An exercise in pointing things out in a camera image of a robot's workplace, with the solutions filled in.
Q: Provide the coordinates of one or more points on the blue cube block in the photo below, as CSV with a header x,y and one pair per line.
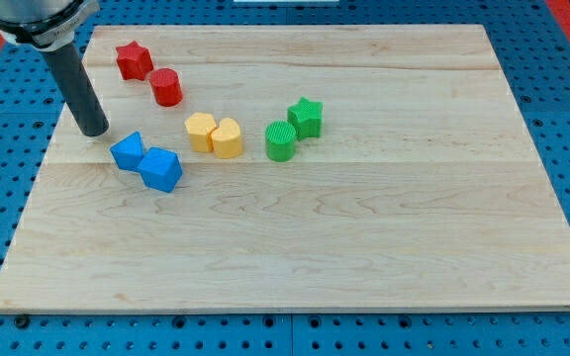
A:
x,y
160,169

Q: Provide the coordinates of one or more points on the red cylinder block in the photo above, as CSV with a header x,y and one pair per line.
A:
x,y
165,86

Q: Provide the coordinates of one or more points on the green star block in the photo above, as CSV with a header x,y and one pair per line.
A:
x,y
306,117

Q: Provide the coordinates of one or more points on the red star block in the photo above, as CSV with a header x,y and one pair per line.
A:
x,y
134,61

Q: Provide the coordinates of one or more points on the blue triangle block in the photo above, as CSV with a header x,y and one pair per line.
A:
x,y
129,152

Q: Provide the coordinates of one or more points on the yellow pentagon block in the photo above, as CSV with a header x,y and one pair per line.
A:
x,y
199,127

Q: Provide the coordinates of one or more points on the yellow heart block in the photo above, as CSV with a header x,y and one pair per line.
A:
x,y
227,139

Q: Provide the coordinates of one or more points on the green cylinder block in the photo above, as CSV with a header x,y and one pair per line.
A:
x,y
280,145

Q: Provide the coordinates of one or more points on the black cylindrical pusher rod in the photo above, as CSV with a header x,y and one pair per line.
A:
x,y
76,88

